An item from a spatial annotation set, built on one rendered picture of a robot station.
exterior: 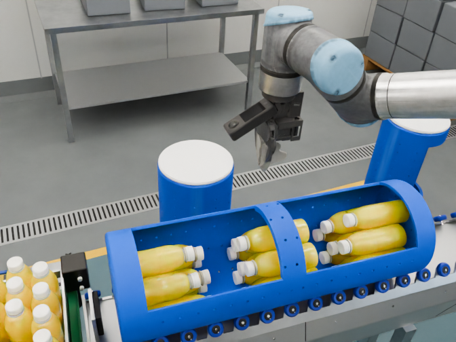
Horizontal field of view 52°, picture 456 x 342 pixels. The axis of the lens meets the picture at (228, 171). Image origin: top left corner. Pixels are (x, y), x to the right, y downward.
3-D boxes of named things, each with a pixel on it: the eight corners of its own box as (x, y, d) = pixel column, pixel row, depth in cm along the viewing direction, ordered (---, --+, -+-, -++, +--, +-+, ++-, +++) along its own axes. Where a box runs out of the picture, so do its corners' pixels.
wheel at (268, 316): (270, 305, 130) (267, 302, 132) (257, 315, 129) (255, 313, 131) (279, 317, 131) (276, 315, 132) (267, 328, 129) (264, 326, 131)
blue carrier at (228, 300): (425, 290, 139) (447, 210, 126) (127, 372, 114) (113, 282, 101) (370, 235, 163) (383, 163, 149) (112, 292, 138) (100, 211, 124)
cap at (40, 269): (37, 263, 126) (36, 258, 125) (51, 266, 125) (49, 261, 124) (30, 274, 123) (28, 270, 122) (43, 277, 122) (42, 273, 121)
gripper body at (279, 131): (300, 143, 105) (308, 95, 98) (264, 148, 103) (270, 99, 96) (286, 125, 111) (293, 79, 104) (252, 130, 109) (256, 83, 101)
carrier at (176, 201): (235, 311, 228) (197, 276, 244) (250, 165, 175) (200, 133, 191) (189, 346, 212) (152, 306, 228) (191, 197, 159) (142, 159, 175)
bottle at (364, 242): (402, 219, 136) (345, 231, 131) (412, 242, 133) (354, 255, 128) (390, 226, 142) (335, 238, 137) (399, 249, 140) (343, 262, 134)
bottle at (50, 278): (47, 301, 138) (34, 257, 127) (69, 306, 137) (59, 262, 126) (34, 321, 133) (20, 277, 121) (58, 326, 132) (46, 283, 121)
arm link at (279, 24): (286, 20, 84) (255, 3, 90) (277, 84, 91) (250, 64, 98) (327, 13, 88) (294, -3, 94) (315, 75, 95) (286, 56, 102)
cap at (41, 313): (53, 309, 115) (51, 304, 114) (46, 322, 112) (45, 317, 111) (37, 307, 115) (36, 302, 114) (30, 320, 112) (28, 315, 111)
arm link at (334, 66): (378, 72, 85) (334, 47, 93) (355, 35, 77) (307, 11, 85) (343, 112, 86) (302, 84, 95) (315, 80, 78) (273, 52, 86)
